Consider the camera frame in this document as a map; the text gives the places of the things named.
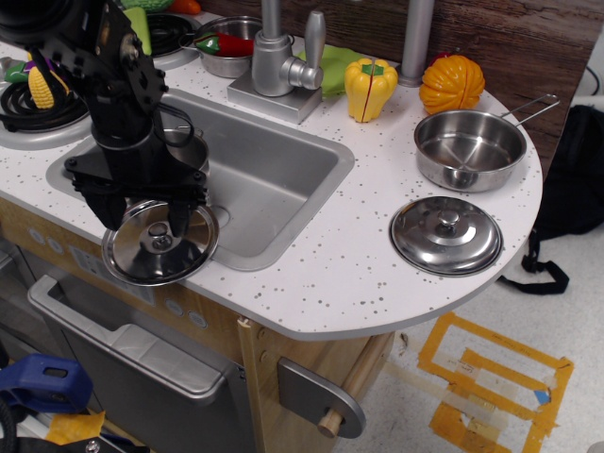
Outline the small steel pot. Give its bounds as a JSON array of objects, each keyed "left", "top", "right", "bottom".
[{"left": 180, "top": 16, "right": 262, "bottom": 78}]

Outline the orange toy pumpkin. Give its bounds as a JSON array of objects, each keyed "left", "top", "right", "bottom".
[{"left": 419, "top": 55, "right": 485, "bottom": 114}]

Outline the yellow toy bell pepper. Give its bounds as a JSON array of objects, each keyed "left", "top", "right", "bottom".
[{"left": 344, "top": 58, "right": 398, "bottom": 123}]

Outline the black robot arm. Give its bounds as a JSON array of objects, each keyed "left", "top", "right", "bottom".
[{"left": 1, "top": 1, "right": 206, "bottom": 236}]

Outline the black front stove burner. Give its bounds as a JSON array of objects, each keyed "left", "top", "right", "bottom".
[{"left": 1, "top": 82, "right": 89, "bottom": 132}]

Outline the green toy vegetable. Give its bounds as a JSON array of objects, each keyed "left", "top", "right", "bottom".
[{"left": 120, "top": 0, "right": 174, "bottom": 13}]

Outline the large steel lid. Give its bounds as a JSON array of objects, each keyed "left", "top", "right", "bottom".
[{"left": 389, "top": 196, "right": 503, "bottom": 277}]

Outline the yellow tape on floor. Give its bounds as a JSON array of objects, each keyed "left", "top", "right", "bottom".
[{"left": 417, "top": 313, "right": 575, "bottom": 452}]

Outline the grey toy sink basin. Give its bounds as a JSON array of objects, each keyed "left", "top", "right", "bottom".
[{"left": 45, "top": 89, "right": 356, "bottom": 273}]

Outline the purple toy eggplant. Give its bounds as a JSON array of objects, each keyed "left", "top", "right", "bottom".
[{"left": 2, "top": 58, "right": 38, "bottom": 84}]

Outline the black backpack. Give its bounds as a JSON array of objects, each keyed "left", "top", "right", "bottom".
[{"left": 498, "top": 105, "right": 603, "bottom": 295}]

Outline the green cloth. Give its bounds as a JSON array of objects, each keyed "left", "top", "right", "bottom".
[{"left": 321, "top": 45, "right": 363, "bottom": 98}]

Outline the steel frying pan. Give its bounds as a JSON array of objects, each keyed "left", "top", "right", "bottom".
[{"left": 413, "top": 94, "right": 560, "bottom": 193}]

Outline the steel pot in sink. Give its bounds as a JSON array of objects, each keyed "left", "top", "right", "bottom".
[{"left": 164, "top": 126, "right": 210, "bottom": 175}]

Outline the black rear stove burner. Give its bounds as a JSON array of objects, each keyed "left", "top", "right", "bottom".
[{"left": 147, "top": 13, "right": 194, "bottom": 57}]

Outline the grey metal pole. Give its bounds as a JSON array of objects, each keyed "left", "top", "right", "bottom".
[{"left": 398, "top": 0, "right": 435, "bottom": 88}]

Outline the blue clamp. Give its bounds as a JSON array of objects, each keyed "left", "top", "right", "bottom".
[{"left": 1, "top": 354, "right": 93, "bottom": 413}]

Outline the silver toy faucet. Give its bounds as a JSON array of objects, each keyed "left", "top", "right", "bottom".
[{"left": 227, "top": 0, "right": 326, "bottom": 125}]

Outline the grey toy oven door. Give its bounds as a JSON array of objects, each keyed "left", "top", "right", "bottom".
[{"left": 27, "top": 276, "right": 256, "bottom": 452}]

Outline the orange toy vegetable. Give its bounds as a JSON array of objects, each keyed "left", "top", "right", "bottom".
[{"left": 167, "top": 0, "right": 202, "bottom": 15}]

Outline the yellow toy corn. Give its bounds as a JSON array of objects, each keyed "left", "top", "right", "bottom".
[{"left": 28, "top": 66, "right": 55, "bottom": 109}]

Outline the wooden towel rod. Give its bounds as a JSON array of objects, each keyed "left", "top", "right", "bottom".
[{"left": 317, "top": 334, "right": 392, "bottom": 439}]

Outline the black stove burner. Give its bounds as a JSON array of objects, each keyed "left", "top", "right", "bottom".
[
  {"left": 1, "top": 82, "right": 89, "bottom": 132},
  {"left": 147, "top": 13, "right": 194, "bottom": 57}
]

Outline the red toy chili pepper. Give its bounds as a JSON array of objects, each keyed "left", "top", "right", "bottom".
[{"left": 193, "top": 32, "right": 254, "bottom": 58}]

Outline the small steel pot lid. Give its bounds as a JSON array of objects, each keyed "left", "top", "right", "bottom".
[{"left": 102, "top": 201, "right": 220, "bottom": 287}]

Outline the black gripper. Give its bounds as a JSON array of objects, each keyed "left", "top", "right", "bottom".
[{"left": 63, "top": 130, "right": 209, "bottom": 236}]

